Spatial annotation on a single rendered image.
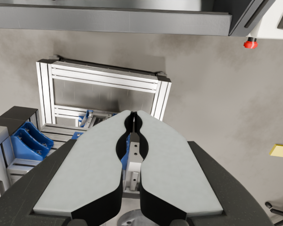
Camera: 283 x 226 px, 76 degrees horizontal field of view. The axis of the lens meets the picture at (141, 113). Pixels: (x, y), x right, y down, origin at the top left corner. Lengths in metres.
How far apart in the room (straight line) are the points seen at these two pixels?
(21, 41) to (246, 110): 1.81
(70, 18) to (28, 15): 0.08
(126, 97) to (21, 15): 0.90
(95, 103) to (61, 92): 0.23
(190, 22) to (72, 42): 1.11
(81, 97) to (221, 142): 1.30
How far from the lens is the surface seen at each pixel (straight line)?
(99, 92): 1.26
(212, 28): 0.43
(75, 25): 0.42
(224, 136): 1.85
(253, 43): 0.64
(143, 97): 1.25
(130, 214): 0.57
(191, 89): 1.51
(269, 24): 0.45
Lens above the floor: 1.36
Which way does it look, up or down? 62 degrees down
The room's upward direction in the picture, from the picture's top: 178 degrees clockwise
